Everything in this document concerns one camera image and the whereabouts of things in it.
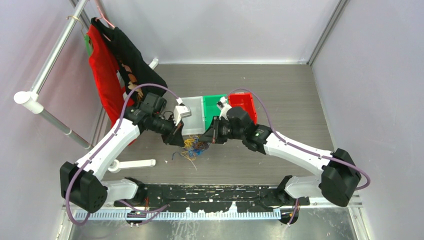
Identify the metal clothes rack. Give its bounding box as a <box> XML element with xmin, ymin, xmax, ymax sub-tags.
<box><xmin>13</xmin><ymin>0</ymin><xmax>160</xmax><ymax>174</ymax></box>

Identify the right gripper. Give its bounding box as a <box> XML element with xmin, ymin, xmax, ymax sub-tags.
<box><xmin>200</xmin><ymin>115</ymin><xmax>245</xmax><ymax>144</ymax></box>

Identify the coloured cable bundle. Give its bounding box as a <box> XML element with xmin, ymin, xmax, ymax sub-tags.
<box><xmin>171</xmin><ymin>134</ymin><xmax>211</xmax><ymax>171</ymax></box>

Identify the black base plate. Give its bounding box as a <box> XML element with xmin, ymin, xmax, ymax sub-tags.
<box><xmin>129</xmin><ymin>184</ymin><xmax>295</xmax><ymax>213</ymax></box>

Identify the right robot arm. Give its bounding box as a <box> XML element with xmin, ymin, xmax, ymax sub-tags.
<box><xmin>199</xmin><ymin>107</ymin><xmax>362</xmax><ymax>207</ymax></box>

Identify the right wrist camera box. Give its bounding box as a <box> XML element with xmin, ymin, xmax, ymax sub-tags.
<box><xmin>216</xmin><ymin>96</ymin><xmax>232</xmax><ymax>120</ymax></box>

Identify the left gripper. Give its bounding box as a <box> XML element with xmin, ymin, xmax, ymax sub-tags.
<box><xmin>150</xmin><ymin>114</ymin><xmax>185</xmax><ymax>147</ymax></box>

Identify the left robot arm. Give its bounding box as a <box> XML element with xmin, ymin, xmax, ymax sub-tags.
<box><xmin>59</xmin><ymin>93</ymin><xmax>191</xmax><ymax>214</ymax></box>

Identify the green hanger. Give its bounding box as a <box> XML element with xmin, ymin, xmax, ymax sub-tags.
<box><xmin>84</xmin><ymin>34</ymin><xmax>93</xmax><ymax>57</ymax></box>

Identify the red plastic bin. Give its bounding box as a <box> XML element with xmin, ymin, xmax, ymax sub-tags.
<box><xmin>228</xmin><ymin>92</ymin><xmax>257</xmax><ymax>124</ymax></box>

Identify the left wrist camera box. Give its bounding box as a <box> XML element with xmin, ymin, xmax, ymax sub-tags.
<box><xmin>173</xmin><ymin>105</ymin><xmax>192</xmax><ymax>126</ymax></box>

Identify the black shirt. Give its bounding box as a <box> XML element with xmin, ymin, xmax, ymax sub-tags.
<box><xmin>91</xmin><ymin>17</ymin><xmax>168</xmax><ymax>94</ymax></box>

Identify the white plastic bin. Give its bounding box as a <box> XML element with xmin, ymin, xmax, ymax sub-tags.
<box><xmin>181</xmin><ymin>96</ymin><xmax>205</xmax><ymax>136</ymax></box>

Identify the green plastic bin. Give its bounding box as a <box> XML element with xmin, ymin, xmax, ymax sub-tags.
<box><xmin>202</xmin><ymin>94</ymin><xmax>226</xmax><ymax>130</ymax></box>

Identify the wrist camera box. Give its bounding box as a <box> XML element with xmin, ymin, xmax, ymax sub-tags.
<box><xmin>173</xmin><ymin>105</ymin><xmax>192</xmax><ymax>126</ymax></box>
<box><xmin>216</xmin><ymin>96</ymin><xmax>232</xmax><ymax>120</ymax></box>

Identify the red shirt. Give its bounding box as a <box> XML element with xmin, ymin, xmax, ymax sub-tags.
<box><xmin>87</xmin><ymin>25</ymin><xmax>136</xmax><ymax>126</ymax></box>

